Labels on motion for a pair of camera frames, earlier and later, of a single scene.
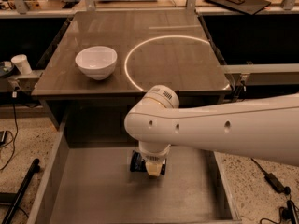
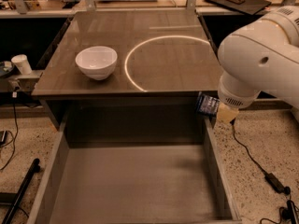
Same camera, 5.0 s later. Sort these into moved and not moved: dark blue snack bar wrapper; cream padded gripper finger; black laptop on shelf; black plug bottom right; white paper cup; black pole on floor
Moved: cream padded gripper finger; dark blue snack bar wrapper
Not moved: black laptop on shelf; white paper cup; black pole on floor; black plug bottom right
